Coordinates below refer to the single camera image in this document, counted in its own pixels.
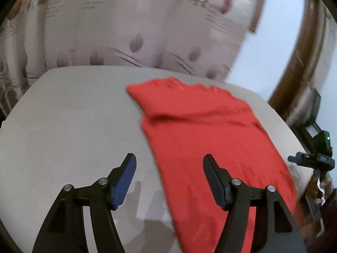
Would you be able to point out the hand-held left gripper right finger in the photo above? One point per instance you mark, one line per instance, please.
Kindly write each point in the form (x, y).
(214, 184)

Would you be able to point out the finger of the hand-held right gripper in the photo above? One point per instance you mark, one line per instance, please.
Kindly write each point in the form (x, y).
(292, 159)

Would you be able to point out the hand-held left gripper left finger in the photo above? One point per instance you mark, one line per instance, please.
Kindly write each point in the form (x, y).
(126, 181)

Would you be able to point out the red garment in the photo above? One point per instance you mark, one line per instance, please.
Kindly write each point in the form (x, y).
(210, 126)

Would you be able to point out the person's right hand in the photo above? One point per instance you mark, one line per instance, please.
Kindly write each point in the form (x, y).
(312, 188)

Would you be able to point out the beige woven seat cushion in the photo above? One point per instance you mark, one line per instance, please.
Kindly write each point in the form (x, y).
(65, 123)

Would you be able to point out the leaf print curtain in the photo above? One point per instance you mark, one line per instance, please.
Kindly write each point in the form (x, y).
(131, 18)

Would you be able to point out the brown wooden frame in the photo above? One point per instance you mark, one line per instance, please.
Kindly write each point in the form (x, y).
(297, 79)

